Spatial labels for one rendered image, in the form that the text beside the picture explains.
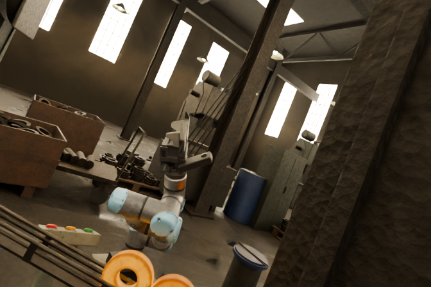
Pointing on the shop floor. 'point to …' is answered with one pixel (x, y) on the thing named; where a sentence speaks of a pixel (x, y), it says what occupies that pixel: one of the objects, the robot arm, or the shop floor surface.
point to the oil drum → (244, 196)
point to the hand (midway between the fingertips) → (186, 120)
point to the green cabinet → (276, 186)
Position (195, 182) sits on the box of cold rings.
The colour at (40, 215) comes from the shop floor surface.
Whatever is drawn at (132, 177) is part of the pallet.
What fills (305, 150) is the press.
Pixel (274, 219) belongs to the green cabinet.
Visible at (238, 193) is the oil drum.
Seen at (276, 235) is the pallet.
